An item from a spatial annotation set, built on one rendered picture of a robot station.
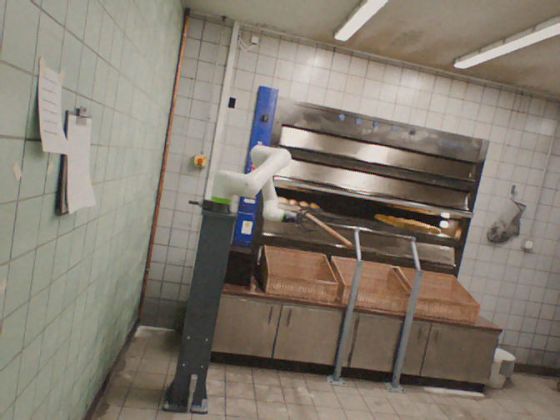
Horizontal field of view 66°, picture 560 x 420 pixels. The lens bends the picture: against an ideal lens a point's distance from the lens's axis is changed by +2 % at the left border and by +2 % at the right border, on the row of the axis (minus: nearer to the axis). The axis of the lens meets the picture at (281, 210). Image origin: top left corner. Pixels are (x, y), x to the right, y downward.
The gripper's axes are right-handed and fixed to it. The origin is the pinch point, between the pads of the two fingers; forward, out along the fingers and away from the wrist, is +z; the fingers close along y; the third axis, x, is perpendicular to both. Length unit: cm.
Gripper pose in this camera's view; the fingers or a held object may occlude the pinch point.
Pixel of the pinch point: (317, 222)
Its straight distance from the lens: 308.3
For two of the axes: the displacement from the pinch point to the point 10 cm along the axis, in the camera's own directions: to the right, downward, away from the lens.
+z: 9.7, 1.7, 1.5
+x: 1.3, 1.3, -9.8
